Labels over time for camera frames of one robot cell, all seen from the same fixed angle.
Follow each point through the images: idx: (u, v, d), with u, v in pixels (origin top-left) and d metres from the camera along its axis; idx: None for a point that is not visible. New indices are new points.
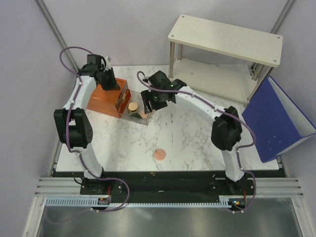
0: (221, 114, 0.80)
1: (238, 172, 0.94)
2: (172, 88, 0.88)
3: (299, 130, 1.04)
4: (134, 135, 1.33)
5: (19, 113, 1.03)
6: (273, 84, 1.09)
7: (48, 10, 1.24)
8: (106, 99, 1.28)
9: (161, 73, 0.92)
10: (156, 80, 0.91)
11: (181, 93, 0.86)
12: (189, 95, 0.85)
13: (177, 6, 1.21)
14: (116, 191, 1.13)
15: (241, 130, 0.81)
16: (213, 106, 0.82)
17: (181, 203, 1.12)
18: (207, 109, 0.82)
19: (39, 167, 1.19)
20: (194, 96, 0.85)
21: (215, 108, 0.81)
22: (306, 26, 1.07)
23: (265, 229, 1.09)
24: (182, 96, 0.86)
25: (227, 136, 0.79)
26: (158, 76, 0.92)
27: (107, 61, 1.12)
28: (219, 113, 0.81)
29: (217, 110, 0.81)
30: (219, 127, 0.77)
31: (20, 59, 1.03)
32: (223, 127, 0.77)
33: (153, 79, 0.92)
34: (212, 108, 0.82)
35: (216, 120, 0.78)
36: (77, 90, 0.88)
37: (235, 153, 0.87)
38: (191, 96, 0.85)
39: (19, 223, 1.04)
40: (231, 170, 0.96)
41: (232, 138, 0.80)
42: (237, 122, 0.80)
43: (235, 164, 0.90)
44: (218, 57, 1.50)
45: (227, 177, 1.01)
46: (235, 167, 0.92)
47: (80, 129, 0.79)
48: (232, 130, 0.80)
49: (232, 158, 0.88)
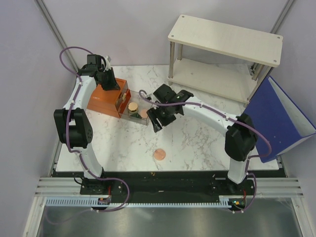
0: (234, 122, 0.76)
1: (242, 175, 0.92)
2: (178, 99, 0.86)
3: (299, 130, 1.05)
4: (134, 135, 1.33)
5: (19, 112, 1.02)
6: (273, 84, 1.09)
7: (48, 10, 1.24)
8: (106, 99, 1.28)
9: (165, 87, 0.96)
10: (161, 94, 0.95)
11: (188, 104, 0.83)
12: (197, 106, 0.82)
13: (177, 6, 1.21)
14: (116, 191, 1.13)
15: (256, 138, 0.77)
16: (224, 115, 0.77)
17: (182, 203, 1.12)
18: (218, 118, 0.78)
19: (39, 167, 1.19)
20: (202, 105, 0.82)
21: (226, 118, 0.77)
22: (306, 26, 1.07)
23: (265, 229, 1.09)
24: (190, 107, 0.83)
25: (243, 146, 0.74)
26: (162, 91, 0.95)
27: (107, 61, 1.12)
28: (231, 122, 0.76)
29: (229, 118, 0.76)
30: (233, 137, 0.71)
31: (20, 59, 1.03)
32: (239, 136, 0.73)
33: (158, 93, 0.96)
34: (223, 117, 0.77)
35: (230, 130, 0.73)
36: (77, 90, 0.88)
37: (246, 161, 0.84)
38: (200, 106, 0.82)
39: (19, 224, 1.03)
40: (234, 173, 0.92)
41: (248, 147, 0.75)
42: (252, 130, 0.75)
43: (242, 170, 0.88)
44: (218, 57, 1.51)
45: (230, 178, 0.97)
46: (241, 172, 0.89)
47: (80, 129, 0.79)
48: (247, 138, 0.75)
49: (241, 165, 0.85)
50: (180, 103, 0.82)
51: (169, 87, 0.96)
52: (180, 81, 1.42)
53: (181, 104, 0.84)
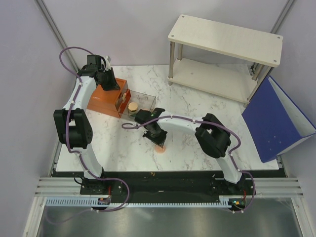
0: (201, 123, 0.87)
1: (236, 173, 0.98)
2: (153, 117, 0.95)
3: (300, 130, 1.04)
4: (134, 135, 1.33)
5: (19, 112, 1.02)
6: (273, 84, 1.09)
7: (48, 10, 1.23)
8: (106, 99, 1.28)
9: (141, 111, 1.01)
10: (140, 118, 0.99)
11: (161, 118, 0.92)
12: (169, 117, 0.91)
13: (177, 6, 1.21)
14: (116, 191, 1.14)
15: (227, 133, 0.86)
16: (191, 119, 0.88)
17: (182, 203, 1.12)
18: (187, 124, 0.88)
19: (39, 167, 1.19)
20: (173, 116, 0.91)
21: (193, 121, 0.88)
22: (307, 26, 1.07)
23: (265, 228, 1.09)
24: (163, 120, 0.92)
25: (215, 143, 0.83)
26: (139, 115, 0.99)
27: (107, 61, 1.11)
28: (199, 123, 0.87)
29: (196, 121, 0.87)
30: (202, 136, 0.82)
31: (20, 59, 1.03)
32: (206, 135, 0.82)
33: (138, 119, 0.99)
34: (190, 122, 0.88)
35: (198, 131, 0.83)
36: (77, 90, 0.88)
37: (229, 157, 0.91)
38: (171, 118, 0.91)
39: (19, 223, 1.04)
40: (228, 173, 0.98)
41: (220, 143, 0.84)
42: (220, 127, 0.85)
43: (231, 167, 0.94)
44: (218, 57, 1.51)
45: (229, 180, 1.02)
46: (232, 170, 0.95)
47: (80, 129, 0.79)
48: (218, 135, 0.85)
49: (228, 163, 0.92)
50: (154, 119, 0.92)
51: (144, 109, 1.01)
52: (180, 81, 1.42)
53: (155, 121, 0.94)
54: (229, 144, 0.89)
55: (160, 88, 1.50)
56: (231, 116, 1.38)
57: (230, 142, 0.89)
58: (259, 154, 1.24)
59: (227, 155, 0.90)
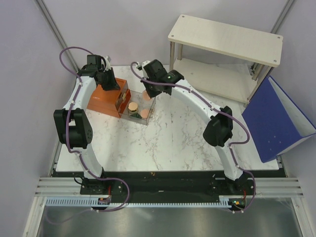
0: (217, 113, 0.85)
1: (235, 169, 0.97)
2: (169, 79, 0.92)
3: (300, 130, 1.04)
4: (134, 135, 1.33)
5: (20, 113, 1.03)
6: (273, 84, 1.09)
7: (48, 10, 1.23)
8: (106, 99, 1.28)
9: (157, 62, 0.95)
10: (152, 68, 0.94)
11: (178, 88, 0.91)
12: (187, 91, 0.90)
13: (177, 6, 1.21)
14: (116, 191, 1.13)
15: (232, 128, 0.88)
16: (210, 105, 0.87)
17: (182, 203, 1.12)
18: (204, 107, 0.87)
19: (39, 168, 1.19)
20: (191, 92, 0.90)
21: (212, 107, 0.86)
22: (306, 26, 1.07)
23: (265, 228, 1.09)
24: (179, 90, 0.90)
25: (220, 135, 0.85)
26: (154, 66, 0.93)
27: (107, 61, 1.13)
28: (216, 112, 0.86)
29: (214, 109, 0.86)
30: (214, 126, 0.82)
31: (20, 59, 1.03)
32: (218, 125, 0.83)
33: (149, 67, 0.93)
34: (209, 107, 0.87)
35: (212, 120, 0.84)
36: (77, 90, 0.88)
37: (228, 148, 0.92)
38: (188, 92, 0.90)
39: (19, 223, 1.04)
40: (227, 169, 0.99)
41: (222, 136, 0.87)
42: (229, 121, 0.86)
43: (231, 160, 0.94)
44: (217, 57, 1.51)
45: (228, 177, 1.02)
46: (231, 165, 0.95)
47: (80, 129, 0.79)
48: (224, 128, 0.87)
49: (226, 155, 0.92)
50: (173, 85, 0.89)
51: (160, 62, 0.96)
52: None
53: (171, 86, 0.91)
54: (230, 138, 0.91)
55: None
56: None
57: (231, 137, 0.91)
58: (259, 154, 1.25)
59: (226, 146, 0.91)
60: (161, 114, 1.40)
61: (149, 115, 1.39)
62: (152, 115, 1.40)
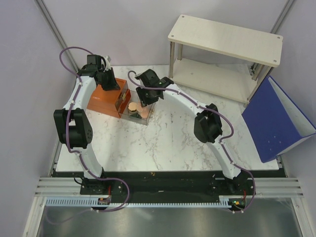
0: (203, 110, 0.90)
1: (231, 167, 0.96)
2: (160, 85, 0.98)
3: (300, 130, 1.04)
4: (134, 135, 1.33)
5: (20, 113, 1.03)
6: (273, 84, 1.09)
7: (48, 10, 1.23)
8: (106, 99, 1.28)
9: (150, 71, 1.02)
10: (146, 77, 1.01)
11: (168, 91, 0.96)
12: (175, 93, 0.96)
13: (177, 6, 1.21)
14: (116, 191, 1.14)
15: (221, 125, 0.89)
16: (196, 103, 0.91)
17: (182, 203, 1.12)
18: (191, 105, 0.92)
19: (39, 168, 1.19)
20: (179, 93, 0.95)
21: (197, 105, 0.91)
22: (306, 26, 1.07)
23: (265, 228, 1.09)
24: (169, 93, 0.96)
25: (208, 130, 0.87)
26: (147, 75, 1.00)
27: (107, 61, 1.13)
28: (202, 109, 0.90)
29: (199, 106, 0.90)
30: (199, 121, 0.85)
31: (20, 59, 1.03)
32: (204, 121, 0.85)
33: (143, 76, 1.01)
34: (194, 105, 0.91)
35: (198, 116, 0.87)
36: (77, 90, 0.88)
37: (219, 145, 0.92)
38: (177, 94, 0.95)
39: (19, 223, 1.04)
40: (224, 167, 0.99)
41: (212, 133, 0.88)
42: (217, 118, 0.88)
43: (224, 157, 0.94)
44: (217, 57, 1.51)
45: (225, 176, 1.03)
46: (226, 163, 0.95)
47: (80, 129, 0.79)
48: (213, 125, 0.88)
49: (219, 151, 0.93)
50: (162, 89, 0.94)
51: (153, 71, 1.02)
52: (180, 81, 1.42)
53: (162, 90, 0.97)
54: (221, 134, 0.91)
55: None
56: (231, 116, 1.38)
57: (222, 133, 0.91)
58: (259, 154, 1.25)
59: (217, 142, 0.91)
60: (161, 114, 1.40)
61: (149, 115, 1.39)
62: (152, 115, 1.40)
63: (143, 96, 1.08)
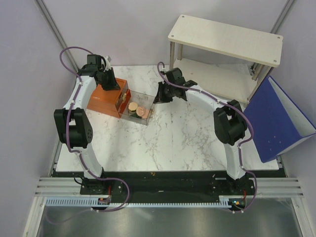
0: (224, 105, 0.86)
1: (239, 169, 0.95)
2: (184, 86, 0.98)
3: (299, 130, 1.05)
4: (134, 135, 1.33)
5: (20, 113, 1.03)
6: (273, 84, 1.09)
7: (48, 9, 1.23)
8: (107, 99, 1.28)
9: (177, 71, 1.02)
10: (173, 76, 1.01)
11: (190, 90, 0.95)
12: (197, 92, 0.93)
13: (177, 6, 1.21)
14: (116, 191, 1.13)
15: (245, 125, 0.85)
16: (217, 99, 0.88)
17: (182, 203, 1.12)
18: (211, 102, 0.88)
19: (39, 167, 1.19)
20: (202, 92, 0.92)
21: (217, 101, 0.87)
22: (306, 26, 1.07)
23: (265, 228, 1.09)
24: (191, 92, 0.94)
25: (227, 127, 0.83)
26: (175, 74, 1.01)
27: (107, 61, 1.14)
28: (221, 105, 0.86)
29: (219, 102, 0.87)
30: (219, 116, 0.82)
31: (20, 59, 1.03)
32: (224, 116, 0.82)
33: (170, 74, 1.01)
34: (215, 101, 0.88)
35: (217, 110, 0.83)
36: (77, 90, 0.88)
37: (237, 149, 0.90)
38: (199, 93, 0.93)
39: (19, 223, 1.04)
40: (231, 167, 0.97)
41: (233, 131, 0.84)
42: (240, 116, 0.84)
43: (236, 159, 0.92)
44: (217, 57, 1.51)
45: (229, 175, 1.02)
46: (235, 164, 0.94)
47: (80, 129, 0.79)
48: (236, 124, 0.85)
49: (233, 154, 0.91)
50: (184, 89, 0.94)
51: (180, 71, 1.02)
52: None
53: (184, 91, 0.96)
54: (241, 137, 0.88)
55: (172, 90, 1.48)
56: None
57: (243, 135, 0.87)
58: (259, 154, 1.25)
59: (235, 145, 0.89)
60: (161, 114, 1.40)
61: (149, 115, 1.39)
62: (153, 115, 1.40)
63: (162, 93, 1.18)
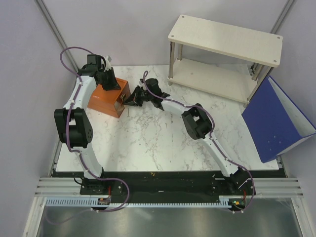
0: (190, 108, 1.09)
1: (227, 163, 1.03)
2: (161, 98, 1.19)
3: (300, 130, 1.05)
4: (134, 135, 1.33)
5: (20, 113, 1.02)
6: (273, 84, 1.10)
7: (48, 9, 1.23)
8: (106, 99, 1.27)
9: (156, 83, 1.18)
10: (152, 87, 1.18)
11: (164, 100, 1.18)
12: (170, 100, 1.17)
13: (177, 6, 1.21)
14: (116, 191, 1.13)
15: (210, 122, 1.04)
16: (183, 104, 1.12)
17: (181, 203, 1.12)
18: (179, 107, 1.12)
19: (39, 167, 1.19)
20: (173, 100, 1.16)
21: (184, 106, 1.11)
22: (306, 26, 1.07)
23: (265, 228, 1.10)
24: (166, 102, 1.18)
25: (194, 125, 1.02)
26: (154, 86, 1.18)
27: (107, 61, 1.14)
28: (188, 107, 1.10)
29: (186, 106, 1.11)
30: (185, 116, 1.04)
31: (20, 59, 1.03)
32: (190, 117, 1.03)
33: (151, 86, 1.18)
34: (182, 106, 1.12)
35: (184, 112, 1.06)
36: (77, 90, 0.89)
37: (211, 141, 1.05)
38: (171, 101, 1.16)
39: (19, 223, 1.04)
40: (220, 164, 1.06)
41: (200, 128, 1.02)
42: (203, 115, 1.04)
43: (217, 151, 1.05)
44: (217, 57, 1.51)
45: (224, 174, 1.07)
46: (220, 158, 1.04)
47: (80, 128, 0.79)
48: (202, 122, 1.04)
49: (212, 147, 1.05)
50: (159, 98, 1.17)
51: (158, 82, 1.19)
52: (180, 81, 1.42)
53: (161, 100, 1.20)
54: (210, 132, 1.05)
55: (175, 90, 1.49)
56: (231, 116, 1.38)
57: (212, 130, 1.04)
58: (259, 154, 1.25)
59: (207, 138, 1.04)
60: (161, 114, 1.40)
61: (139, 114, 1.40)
62: (152, 115, 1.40)
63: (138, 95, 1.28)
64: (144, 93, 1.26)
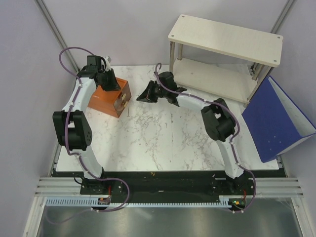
0: (211, 104, 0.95)
1: (236, 167, 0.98)
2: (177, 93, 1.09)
3: (300, 130, 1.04)
4: (134, 135, 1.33)
5: (20, 113, 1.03)
6: (273, 84, 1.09)
7: (48, 9, 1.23)
8: (106, 100, 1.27)
9: (171, 77, 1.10)
10: (166, 81, 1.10)
11: (180, 95, 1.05)
12: (186, 96, 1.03)
13: (177, 6, 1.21)
14: (116, 191, 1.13)
15: (233, 121, 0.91)
16: (203, 99, 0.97)
17: (181, 203, 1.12)
18: (198, 102, 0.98)
19: (39, 167, 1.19)
20: (190, 95, 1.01)
21: (204, 100, 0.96)
22: (306, 26, 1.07)
23: (265, 228, 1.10)
24: (181, 97, 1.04)
25: (216, 124, 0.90)
26: (170, 80, 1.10)
27: (107, 62, 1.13)
28: (209, 103, 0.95)
29: (206, 101, 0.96)
30: (206, 113, 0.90)
31: (20, 59, 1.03)
32: (212, 114, 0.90)
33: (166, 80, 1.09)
34: (202, 101, 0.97)
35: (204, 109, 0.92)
36: (76, 92, 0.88)
37: (229, 145, 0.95)
38: (188, 96, 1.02)
39: (19, 223, 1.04)
40: (228, 166, 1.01)
41: (222, 128, 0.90)
42: (226, 113, 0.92)
43: (231, 157, 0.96)
44: (218, 57, 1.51)
45: (227, 175, 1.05)
46: (231, 163, 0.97)
47: (79, 131, 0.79)
48: (225, 121, 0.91)
49: (227, 151, 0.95)
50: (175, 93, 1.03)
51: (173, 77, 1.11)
52: (180, 81, 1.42)
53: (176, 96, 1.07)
54: (232, 134, 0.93)
55: None
56: None
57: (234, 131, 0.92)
58: (259, 154, 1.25)
59: (227, 142, 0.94)
60: (161, 114, 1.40)
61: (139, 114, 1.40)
62: (152, 115, 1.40)
63: (150, 92, 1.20)
64: (158, 89, 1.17)
